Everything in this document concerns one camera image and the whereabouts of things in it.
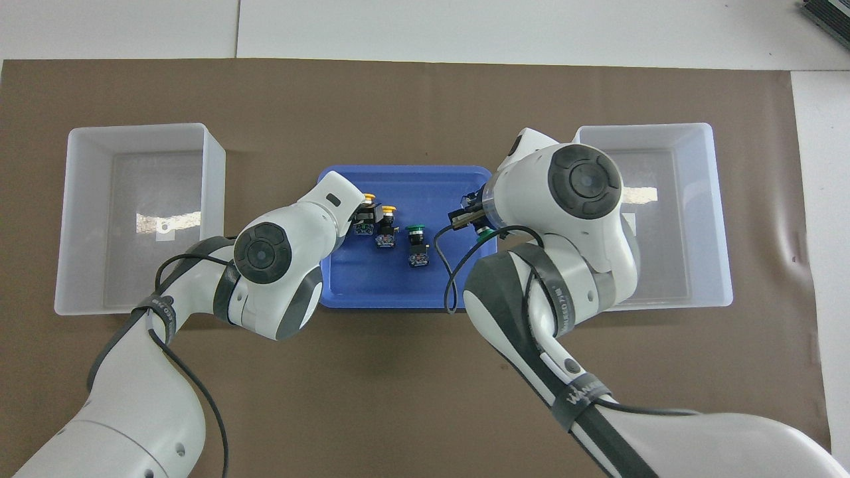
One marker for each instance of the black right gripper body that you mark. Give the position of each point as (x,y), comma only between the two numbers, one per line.
(470,209)

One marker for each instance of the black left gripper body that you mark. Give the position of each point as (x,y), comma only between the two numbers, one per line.
(356,216)

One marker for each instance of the yellow push button switch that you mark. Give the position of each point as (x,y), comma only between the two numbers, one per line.
(364,230)
(386,232)

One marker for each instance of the green push button switch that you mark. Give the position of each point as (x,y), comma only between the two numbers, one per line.
(417,252)
(485,232)

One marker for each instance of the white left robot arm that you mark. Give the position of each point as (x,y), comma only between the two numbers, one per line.
(279,265)

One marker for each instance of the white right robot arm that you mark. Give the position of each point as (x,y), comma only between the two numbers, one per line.
(584,199)

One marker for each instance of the blue plastic tray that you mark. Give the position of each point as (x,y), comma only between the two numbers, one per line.
(398,285)

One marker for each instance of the brown paper table mat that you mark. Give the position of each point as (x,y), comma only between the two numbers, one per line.
(398,99)

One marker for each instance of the translucent white plastic box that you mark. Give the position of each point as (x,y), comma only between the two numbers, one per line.
(684,199)
(133,186)

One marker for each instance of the dark grey ribbed device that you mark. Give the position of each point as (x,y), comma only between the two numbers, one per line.
(830,14)

